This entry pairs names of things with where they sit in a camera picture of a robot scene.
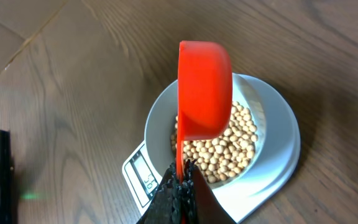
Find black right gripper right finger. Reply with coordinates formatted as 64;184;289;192
185;160;235;224

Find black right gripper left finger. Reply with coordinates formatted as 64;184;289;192
137;163;182;224

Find red measuring scoop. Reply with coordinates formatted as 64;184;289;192
176;40;232;181

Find soybeans in bowl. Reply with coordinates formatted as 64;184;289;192
182;101;259;184

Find grey round bowl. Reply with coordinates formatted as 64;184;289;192
144;73;267;190

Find white digital kitchen scale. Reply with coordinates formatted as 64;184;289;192
122;78;301;223

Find brown cardboard box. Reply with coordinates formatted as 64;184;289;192
0;0;67;73

